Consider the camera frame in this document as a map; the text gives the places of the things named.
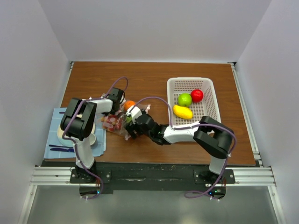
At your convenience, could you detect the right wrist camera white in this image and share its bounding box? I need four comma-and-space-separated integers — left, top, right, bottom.
126, 105, 142, 124

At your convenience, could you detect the red fake cherry bunch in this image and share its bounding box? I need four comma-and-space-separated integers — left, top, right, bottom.
100, 115, 123, 132

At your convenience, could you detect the blue handled utensil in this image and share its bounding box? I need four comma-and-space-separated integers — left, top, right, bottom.
48, 145, 74, 153

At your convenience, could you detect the white ceramic cup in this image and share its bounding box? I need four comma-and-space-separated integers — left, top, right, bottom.
89, 133, 97, 146

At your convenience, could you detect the white plastic basket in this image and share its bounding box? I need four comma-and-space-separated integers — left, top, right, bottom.
167, 77, 221, 126

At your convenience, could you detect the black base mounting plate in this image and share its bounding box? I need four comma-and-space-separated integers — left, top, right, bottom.
70, 162, 234, 196

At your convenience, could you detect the blue checkered cloth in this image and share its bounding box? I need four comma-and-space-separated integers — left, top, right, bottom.
44, 108, 106, 159

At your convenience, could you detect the beige ceramic plate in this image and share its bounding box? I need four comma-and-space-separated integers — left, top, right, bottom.
57, 123, 96, 147

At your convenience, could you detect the green fake apple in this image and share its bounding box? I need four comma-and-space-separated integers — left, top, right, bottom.
178, 93, 192, 107

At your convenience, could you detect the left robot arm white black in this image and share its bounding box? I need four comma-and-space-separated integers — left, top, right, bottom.
60, 87, 125, 183

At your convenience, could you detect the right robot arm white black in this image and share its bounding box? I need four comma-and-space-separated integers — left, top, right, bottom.
124, 113, 236, 183

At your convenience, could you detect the orange fake orange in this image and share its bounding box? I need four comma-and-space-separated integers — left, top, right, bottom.
124, 100, 135, 111

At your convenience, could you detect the yellow fake lemon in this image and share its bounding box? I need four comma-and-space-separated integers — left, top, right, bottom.
172, 105, 193, 119

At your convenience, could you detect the clear zip top bag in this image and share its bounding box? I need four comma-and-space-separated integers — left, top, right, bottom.
100, 100, 151, 141

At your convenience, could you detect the red fake apple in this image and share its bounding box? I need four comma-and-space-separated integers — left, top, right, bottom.
190, 89, 204, 103

